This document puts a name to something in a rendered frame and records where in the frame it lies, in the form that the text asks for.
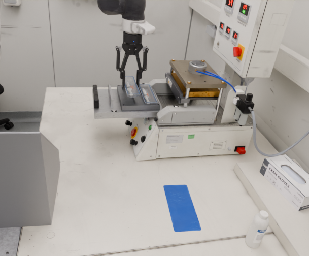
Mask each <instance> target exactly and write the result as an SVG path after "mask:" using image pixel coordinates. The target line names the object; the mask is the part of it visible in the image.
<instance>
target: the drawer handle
mask: <svg viewBox="0 0 309 256"><path fill-rule="evenodd" d="M93 99H94V108H99V98H98V90H97V85H93Z"/></svg>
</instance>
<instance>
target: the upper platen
mask: <svg viewBox="0 0 309 256"><path fill-rule="evenodd" d="M171 75H172V77H173V78H174V80H175V81H176V83H177V85H178V86H179V88H180V89H181V91H182V93H183V96H184V97H185V93H186V88H185V86H184V85H183V83H182V82H181V80H180V79H179V77H178V76H177V74H176V73H171ZM218 94H219V89H217V88H191V89H190V92H189V98H190V100H217V99H218Z"/></svg>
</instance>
